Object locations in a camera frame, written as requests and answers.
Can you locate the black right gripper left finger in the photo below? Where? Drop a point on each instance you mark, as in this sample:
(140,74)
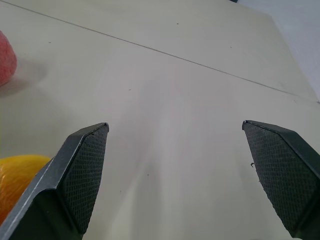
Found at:
(75,180)

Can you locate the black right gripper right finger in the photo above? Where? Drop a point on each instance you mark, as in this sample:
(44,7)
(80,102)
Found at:
(285,180)

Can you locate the orange fruit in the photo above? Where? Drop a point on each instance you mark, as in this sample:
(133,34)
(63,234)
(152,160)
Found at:
(17,177)

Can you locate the red fruit in net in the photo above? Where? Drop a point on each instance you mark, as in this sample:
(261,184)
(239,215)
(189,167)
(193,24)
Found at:
(6,60)

